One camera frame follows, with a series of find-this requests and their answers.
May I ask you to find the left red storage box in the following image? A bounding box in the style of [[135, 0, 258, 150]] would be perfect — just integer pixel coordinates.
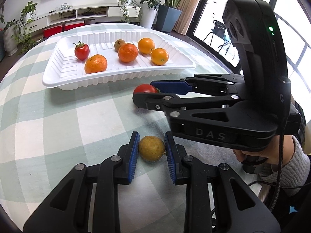
[[43, 25, 63, 38]]

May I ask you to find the orange mandarin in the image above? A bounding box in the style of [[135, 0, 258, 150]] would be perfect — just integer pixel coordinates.
[[84, 54, 107, 74], [118, 43, 138, 63]]

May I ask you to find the left trailing pothos plant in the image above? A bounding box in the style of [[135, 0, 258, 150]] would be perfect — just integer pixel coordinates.
[[12, 1, 37, 54]]

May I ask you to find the white tv cabinet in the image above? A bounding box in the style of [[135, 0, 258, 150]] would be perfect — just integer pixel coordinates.
[[20, 4, 142, 33]]

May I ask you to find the right red storage box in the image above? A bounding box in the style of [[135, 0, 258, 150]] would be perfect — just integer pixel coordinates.
[[63, 21, 85, 31]]

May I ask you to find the red tomato with stem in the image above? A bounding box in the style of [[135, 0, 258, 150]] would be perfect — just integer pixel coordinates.
[[74, 41, 90, 61]]

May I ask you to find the white plastic tray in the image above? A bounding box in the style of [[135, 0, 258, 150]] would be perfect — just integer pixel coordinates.
[[42, 30, 196, 90]]

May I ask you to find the brown longan fruit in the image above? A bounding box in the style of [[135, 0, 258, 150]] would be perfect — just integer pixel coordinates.
[[139, 136, 166, 161], [114, 39, 125, 52]]

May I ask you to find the grey knit sleeve forearm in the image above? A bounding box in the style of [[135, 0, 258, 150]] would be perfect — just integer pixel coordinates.
[[258, 135, 310, 187]]

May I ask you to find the person's right hand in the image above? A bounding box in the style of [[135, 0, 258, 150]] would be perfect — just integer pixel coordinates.
[[233, 135, 295, 165]]

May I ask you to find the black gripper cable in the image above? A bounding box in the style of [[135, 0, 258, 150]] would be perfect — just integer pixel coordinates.
[[247, 123, 311, 213]]

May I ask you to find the beige curtain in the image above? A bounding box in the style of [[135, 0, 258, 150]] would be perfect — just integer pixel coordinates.
[[173, 0, 200, 35]]

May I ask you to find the small orange fruit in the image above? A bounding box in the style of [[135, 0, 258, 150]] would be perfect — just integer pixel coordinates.
[[138, 37, 156, 54]]

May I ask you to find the black balcony chair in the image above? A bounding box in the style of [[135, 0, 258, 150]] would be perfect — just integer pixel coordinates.
[[202, 19, 236, 61]]

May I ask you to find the blue planter tall plant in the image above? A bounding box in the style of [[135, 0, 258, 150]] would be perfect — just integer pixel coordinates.
[[155, 0, 182, 33]]

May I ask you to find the left white pot plant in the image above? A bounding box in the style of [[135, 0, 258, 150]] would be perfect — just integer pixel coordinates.
[[3, 19, 18, 56]]

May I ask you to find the hanging vine plant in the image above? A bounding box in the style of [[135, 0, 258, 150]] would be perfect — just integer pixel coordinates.
[[118, 0, 140, 23]]

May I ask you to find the black camera module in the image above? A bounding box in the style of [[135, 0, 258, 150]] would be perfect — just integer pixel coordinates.
[[222, 0, 290, 104]]

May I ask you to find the smooth orange fruit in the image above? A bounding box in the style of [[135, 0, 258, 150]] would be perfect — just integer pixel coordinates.
[[151, 48, 169, 66]]

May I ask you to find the green checked tablecloth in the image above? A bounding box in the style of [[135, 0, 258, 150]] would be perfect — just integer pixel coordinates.
[[1, 24, 257, 232]]

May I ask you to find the white pot leafy plant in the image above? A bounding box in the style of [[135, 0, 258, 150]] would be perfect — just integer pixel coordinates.
[[139, 0, 161, 28]]

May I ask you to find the red storage box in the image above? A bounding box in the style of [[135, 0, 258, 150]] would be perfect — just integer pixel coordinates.
[[43, 25, 63, 38], [63, 21, 85, 31]]

